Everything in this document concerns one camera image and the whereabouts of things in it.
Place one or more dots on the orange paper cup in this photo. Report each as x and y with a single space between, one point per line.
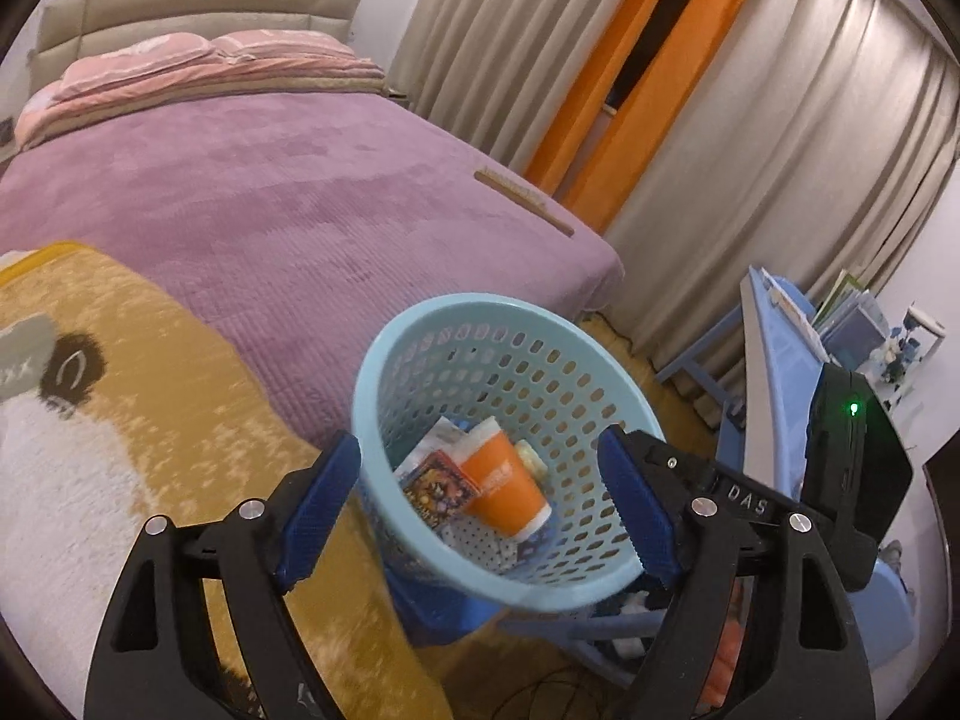
502 487

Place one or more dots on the dark picture frame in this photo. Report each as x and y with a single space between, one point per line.
6 135

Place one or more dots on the stack of books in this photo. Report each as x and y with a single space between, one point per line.
847 315

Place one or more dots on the beige padded headboard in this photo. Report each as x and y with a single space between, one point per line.
225 7

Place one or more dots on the window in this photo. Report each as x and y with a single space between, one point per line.
660 15

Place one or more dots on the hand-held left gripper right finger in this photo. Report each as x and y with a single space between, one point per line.
637 502

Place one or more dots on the wooden stick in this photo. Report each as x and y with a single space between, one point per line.
525 199

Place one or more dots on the white desk ornament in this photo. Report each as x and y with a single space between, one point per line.
911 352

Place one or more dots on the colourful blue snack packet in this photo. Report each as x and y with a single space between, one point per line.
439 491

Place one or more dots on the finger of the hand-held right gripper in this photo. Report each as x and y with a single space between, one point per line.
742 495

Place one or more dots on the light blue board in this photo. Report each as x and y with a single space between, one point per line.
772 390

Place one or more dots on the purple bedspread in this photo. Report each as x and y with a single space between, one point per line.
300 202

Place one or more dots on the blue small desk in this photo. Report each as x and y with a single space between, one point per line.
705 360

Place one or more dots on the beige curtain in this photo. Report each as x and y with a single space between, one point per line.
487 37
810 127

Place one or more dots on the orange curtain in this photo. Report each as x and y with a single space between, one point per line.
600 67
675 90

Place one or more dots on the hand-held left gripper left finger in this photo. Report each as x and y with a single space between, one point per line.
319 510

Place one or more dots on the light blue plastic stool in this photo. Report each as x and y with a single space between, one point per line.
885 615

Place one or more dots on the light blue plastic basket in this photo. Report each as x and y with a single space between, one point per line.
525 360

